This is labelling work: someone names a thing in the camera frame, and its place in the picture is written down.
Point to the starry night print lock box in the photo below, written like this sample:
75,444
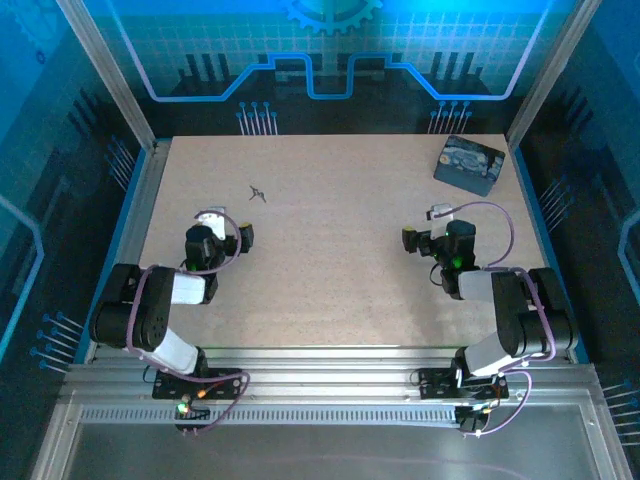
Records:
470,162

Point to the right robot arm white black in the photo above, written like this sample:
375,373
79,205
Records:
520,310

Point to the grey metal panel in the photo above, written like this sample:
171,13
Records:
325,450

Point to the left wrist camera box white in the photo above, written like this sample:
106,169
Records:
216,222

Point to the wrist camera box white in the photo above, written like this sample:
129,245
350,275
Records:
216,222
442,212

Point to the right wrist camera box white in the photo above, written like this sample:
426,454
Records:
442,212

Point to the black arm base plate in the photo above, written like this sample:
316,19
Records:
170,387
435,385

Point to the aluminium frame rail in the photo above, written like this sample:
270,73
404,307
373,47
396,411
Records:
325,367

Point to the aluminium corner post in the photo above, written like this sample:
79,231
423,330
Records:
550,75
107,75

